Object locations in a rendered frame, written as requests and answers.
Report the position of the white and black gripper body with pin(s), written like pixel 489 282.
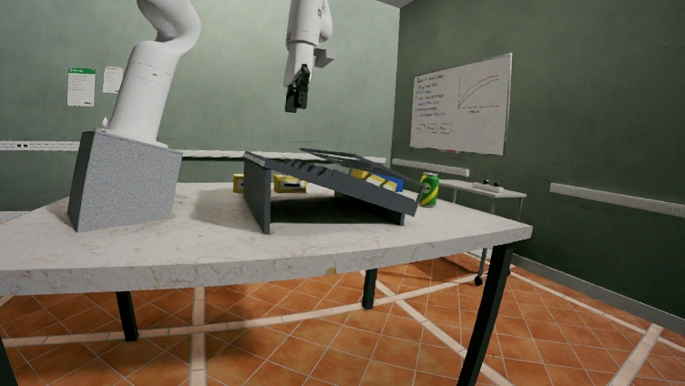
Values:
pixel 299 53

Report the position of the blue open box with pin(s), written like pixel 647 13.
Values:
pixel 399 182

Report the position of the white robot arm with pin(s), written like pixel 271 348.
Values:
pixel 145 84

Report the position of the green and yellow drink can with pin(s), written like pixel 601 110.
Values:
pixel 428 199

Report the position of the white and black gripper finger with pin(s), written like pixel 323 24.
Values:
pixel 300 97
pixel 289 100

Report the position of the yellow butter carton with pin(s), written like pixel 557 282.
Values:
pixel 288 184
pixel 374 179
pixel 238 183

